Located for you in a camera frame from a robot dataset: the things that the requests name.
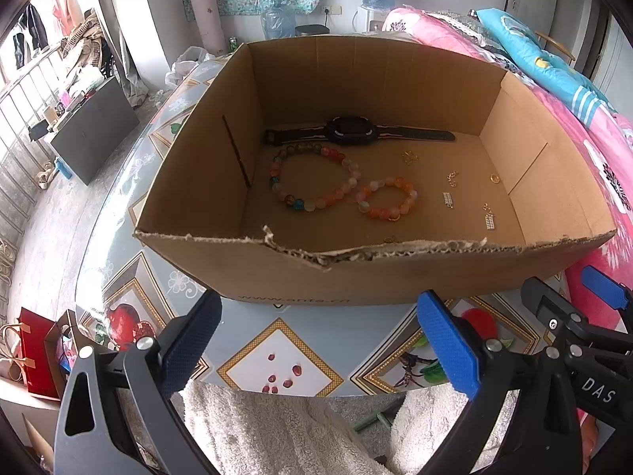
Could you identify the wooden chair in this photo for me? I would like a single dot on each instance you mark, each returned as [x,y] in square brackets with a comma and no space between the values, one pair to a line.
[556,44]

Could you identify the white plastic bag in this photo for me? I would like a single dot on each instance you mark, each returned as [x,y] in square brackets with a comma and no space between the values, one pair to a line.
[188,64]

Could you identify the white metal railing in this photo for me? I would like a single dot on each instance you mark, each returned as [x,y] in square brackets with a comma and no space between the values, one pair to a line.
[20,158]

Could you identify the green drink can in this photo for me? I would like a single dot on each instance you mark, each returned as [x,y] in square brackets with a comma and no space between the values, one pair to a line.
[233,44]

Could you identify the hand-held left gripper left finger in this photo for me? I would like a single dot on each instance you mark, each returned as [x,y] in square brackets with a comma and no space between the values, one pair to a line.
[193,341]

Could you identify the beige sandals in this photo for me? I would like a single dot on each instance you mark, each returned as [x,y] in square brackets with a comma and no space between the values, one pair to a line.
[47,179]

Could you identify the clear water jug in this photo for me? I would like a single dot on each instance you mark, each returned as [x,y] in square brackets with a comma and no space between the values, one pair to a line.
[278,21]

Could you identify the white water dispenser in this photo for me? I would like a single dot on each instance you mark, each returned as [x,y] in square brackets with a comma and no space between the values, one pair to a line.
[366,20]

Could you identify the fruit print tablecloth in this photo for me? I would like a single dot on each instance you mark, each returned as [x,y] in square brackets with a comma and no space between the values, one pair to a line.
[296,351]

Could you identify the red gift bag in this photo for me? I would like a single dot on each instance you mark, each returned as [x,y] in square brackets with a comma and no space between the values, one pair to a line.
[37,356]

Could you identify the white fleece garment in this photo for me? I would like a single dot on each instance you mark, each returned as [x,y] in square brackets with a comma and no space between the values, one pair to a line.
[267,435]

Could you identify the black smart watch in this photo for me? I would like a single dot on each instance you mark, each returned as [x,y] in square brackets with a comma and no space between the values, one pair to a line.
[346,129]

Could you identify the black round pot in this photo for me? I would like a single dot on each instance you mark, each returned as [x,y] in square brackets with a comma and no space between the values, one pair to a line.
[311,30]

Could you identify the dark grey cabinet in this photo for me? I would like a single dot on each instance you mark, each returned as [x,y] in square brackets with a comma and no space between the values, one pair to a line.
[94,128]

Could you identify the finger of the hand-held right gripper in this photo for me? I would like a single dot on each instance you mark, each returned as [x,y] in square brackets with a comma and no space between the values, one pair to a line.
[601,284]
[554,311]

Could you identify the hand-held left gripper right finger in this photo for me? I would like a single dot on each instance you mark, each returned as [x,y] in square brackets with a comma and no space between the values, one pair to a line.
[447,346]

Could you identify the green stick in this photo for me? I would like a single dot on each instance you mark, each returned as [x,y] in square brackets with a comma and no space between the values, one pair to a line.
[376,418]

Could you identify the white wall socket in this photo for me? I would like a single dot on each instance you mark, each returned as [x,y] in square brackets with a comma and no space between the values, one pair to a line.
[332,10]

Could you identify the brown cardboard box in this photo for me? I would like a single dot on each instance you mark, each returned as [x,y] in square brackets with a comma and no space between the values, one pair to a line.
[376,277]

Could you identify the blue pillow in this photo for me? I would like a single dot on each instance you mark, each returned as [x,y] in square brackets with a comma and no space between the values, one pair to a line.
[544,64]

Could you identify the small blue stool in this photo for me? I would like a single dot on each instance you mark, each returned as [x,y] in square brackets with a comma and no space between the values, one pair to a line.
[63,168]

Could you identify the pink floral blanket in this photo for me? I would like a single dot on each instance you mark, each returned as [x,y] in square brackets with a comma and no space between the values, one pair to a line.
[593,168]

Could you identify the hanging clothes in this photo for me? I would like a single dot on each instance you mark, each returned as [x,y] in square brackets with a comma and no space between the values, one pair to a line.
[74,34]

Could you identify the brown paper bag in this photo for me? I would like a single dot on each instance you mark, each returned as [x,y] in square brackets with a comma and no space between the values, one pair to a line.
[54,341]

